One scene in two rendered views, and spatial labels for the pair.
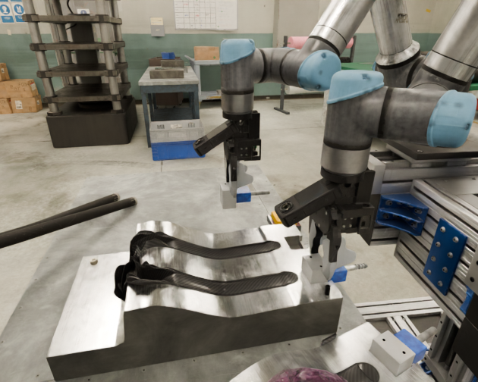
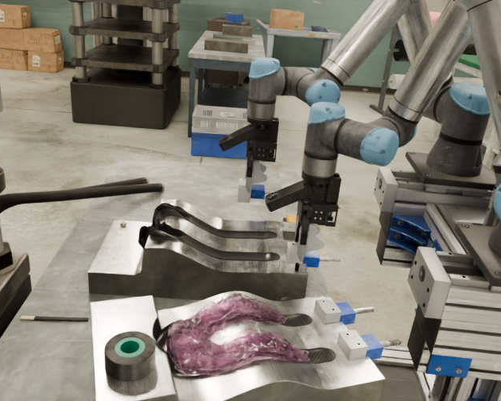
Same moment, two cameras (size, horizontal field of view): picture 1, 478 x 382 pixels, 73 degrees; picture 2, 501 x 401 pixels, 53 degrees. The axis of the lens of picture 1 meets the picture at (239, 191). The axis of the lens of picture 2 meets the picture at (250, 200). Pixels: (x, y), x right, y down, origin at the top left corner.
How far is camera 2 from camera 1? 60 cm
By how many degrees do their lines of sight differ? 8
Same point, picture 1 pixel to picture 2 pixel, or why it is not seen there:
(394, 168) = (408, 189)
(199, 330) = (193, 276)
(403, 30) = not seen: hidden behind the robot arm
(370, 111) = (328, 134)
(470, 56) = (411, 103)
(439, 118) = (366, 145)
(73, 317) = (106, 255)
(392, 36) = not seen: hidden behind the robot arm
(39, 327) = (78, 262)
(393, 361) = (323, 313)
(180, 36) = not seen: outside the picture
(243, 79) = (265, 92)
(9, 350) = (57, 272)
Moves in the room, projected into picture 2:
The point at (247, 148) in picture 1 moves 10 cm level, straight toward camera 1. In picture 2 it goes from (265, 149) to (258, 161)
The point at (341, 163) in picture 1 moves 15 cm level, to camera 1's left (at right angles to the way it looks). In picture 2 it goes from (311, 167) to (242, 157)
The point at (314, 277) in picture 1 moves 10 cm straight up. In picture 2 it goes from (290, 258) to (296, 219)
